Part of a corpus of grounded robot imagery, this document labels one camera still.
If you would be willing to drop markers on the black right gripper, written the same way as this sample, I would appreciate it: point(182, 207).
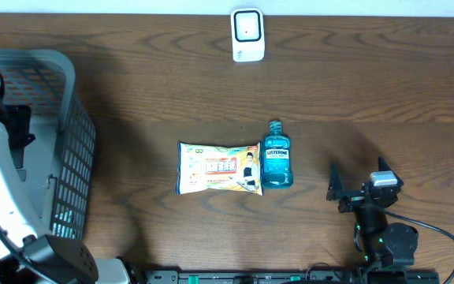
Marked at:
point(336, 192)

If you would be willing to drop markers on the teal mouthwash bottle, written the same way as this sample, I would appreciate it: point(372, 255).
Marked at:
point(276, 162)

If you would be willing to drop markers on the wet wipes pack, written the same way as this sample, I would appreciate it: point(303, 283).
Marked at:
point(203, 167)

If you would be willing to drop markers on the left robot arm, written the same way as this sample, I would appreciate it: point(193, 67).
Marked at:
point(54, 259)

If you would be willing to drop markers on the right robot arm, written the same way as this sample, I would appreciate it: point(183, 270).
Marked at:
point(389, 248)

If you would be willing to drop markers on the white barcode scanner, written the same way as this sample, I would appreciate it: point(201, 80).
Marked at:
point(248, 35)

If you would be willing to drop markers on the grey plastic basket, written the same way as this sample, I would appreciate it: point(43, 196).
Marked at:
point(47, 146)

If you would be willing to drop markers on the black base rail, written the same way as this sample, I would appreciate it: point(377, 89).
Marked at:
point(320, 276)

